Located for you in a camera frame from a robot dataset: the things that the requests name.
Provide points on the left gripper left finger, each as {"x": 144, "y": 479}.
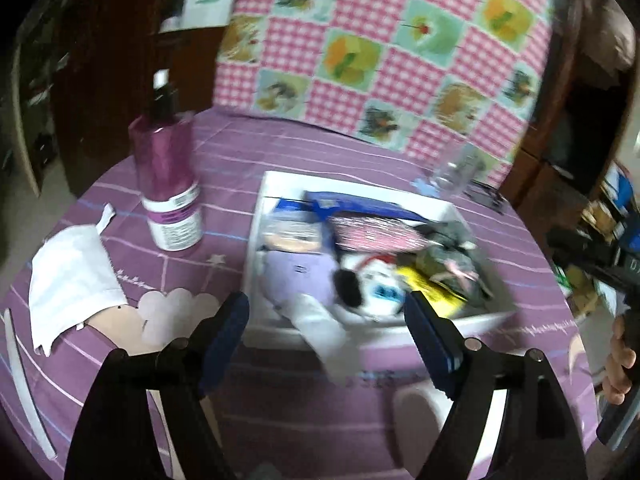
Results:
{"x": 214, "y": 341}

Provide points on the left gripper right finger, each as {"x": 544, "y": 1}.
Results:
{"x": 439, "y": 343}

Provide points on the yellow tissue packet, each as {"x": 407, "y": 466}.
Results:
{"x": 444, "y": 302}

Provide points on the panda plush toy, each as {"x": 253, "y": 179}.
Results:
{"x": 368, "y": 285}

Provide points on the grey plaid fabric pouch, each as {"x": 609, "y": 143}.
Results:
{"x": 449, "y": 259}

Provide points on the clear plastic zip bag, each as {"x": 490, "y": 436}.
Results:
{"x": 299, "y": 285}

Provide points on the pink sparkly cloth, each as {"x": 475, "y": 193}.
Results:
{"x": 375, "y": 234}

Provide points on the blue foil pouch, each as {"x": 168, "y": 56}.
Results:
{"x": 332, "y": 204}
{"x": 293, "y": 210}

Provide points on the person right hand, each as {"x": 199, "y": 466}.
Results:
{"x": 616, "y": 383}

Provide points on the white shallow cardboard box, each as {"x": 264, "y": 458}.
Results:
{"x": 268, "y": 330}

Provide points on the white face mask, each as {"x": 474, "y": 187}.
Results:
{"x": 72, "y": 279}

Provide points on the black plastic clip tool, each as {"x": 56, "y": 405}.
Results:
{"x": 485, "y": 195}

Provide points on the clear drinking glass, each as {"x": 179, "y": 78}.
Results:
{"x": 456, "y": 168}

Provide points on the white flat strip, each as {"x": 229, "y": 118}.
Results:
{"x": 22, "y": 389}

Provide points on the purple pump lotion bottle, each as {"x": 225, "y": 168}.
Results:
{"x": 162, "y": 143}

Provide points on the dark wooden cabinet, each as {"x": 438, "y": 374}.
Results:
{"x": 584, "y": 104}

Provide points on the pink checkered patchwork cover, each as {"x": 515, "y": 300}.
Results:
{"x": 418, "y": 77}

